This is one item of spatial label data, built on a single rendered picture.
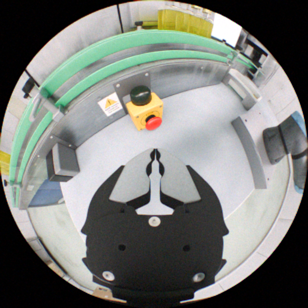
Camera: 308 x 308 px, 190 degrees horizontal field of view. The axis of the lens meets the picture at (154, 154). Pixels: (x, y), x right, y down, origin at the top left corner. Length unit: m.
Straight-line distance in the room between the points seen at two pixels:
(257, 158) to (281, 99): 3.79
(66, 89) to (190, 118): 0.32
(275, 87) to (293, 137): 3.69
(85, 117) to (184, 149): 0.25
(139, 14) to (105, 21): 0.13
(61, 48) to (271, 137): 0.83
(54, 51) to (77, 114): 0.37
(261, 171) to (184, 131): 0.30
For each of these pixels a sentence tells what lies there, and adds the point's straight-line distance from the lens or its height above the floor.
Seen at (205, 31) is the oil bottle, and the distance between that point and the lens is 0.51.
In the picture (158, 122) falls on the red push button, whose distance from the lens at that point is 0.21.
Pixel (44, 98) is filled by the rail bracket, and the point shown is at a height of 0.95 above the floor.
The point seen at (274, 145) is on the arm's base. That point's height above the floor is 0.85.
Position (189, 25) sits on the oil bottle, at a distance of 0.45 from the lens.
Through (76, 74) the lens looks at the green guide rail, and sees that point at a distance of 0.22.
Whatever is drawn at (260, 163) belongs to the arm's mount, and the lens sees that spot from 0.37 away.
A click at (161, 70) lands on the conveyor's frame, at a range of 0.25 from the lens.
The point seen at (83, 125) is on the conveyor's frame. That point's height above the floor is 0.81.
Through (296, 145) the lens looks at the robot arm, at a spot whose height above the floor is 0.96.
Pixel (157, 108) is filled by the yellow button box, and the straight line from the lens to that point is 0.22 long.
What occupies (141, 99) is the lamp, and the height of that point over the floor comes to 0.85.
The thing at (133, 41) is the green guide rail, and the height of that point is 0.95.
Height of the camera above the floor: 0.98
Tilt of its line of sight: 77 degrees down
